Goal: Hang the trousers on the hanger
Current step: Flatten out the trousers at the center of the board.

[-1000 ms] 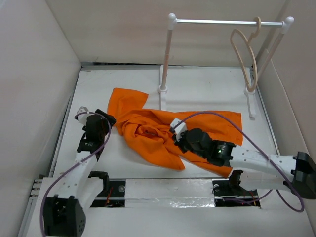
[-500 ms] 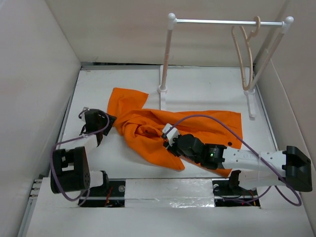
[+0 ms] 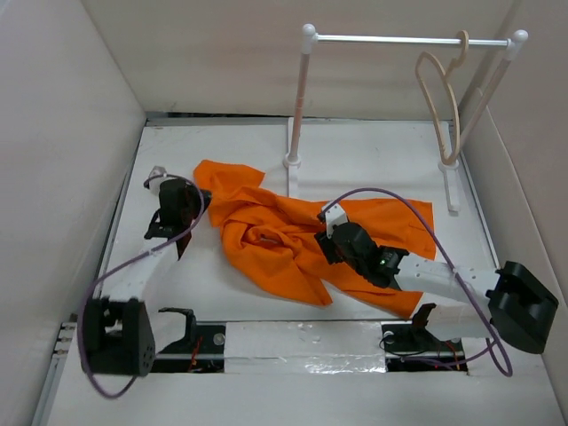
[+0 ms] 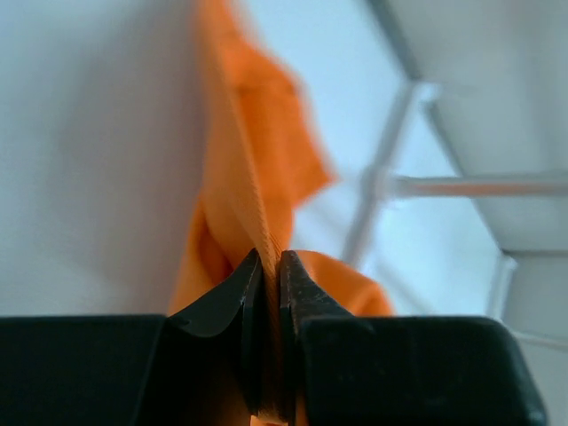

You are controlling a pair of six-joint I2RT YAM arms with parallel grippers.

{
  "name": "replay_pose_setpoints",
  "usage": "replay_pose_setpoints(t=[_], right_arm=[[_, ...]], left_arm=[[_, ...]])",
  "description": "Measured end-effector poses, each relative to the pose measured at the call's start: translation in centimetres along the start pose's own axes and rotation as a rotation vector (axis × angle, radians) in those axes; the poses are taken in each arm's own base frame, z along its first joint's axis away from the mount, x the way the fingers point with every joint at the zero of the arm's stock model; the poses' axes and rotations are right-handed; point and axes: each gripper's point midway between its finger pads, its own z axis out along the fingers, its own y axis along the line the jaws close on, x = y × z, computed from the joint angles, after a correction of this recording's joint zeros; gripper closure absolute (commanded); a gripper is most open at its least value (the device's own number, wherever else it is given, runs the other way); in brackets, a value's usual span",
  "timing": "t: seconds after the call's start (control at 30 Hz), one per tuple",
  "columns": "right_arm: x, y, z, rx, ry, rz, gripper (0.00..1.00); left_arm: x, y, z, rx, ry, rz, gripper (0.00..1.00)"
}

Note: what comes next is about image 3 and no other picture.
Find orange trousers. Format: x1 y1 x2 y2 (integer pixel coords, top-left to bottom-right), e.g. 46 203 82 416
193 160 436 318

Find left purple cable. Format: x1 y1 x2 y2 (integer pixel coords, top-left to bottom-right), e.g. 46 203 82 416
77 170 208 399

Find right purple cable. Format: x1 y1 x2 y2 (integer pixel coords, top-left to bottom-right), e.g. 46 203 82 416
321 187 514 378

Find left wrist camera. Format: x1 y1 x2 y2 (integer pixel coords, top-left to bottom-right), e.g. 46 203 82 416
143 166 169 195

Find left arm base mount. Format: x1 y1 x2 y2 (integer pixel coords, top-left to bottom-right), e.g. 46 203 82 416
151 308 226 374

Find purple cable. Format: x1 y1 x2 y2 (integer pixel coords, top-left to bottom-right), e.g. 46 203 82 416
321 187 514 378
77 170 208 399

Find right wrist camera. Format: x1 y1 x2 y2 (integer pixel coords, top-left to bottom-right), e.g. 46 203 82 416
317 201 349 239

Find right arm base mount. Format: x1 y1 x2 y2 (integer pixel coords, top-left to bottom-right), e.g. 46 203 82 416
378 303 468 373

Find white clothes rack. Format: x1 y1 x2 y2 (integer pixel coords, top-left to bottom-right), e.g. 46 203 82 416
283 23 529 213

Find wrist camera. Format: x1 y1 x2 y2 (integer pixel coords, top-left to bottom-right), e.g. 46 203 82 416
143 166 169 195
317 201 349 239

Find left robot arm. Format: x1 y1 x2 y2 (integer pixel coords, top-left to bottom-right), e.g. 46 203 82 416
80 177 212 377

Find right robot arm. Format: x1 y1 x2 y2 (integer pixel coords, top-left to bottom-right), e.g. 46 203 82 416
315 222 558 354

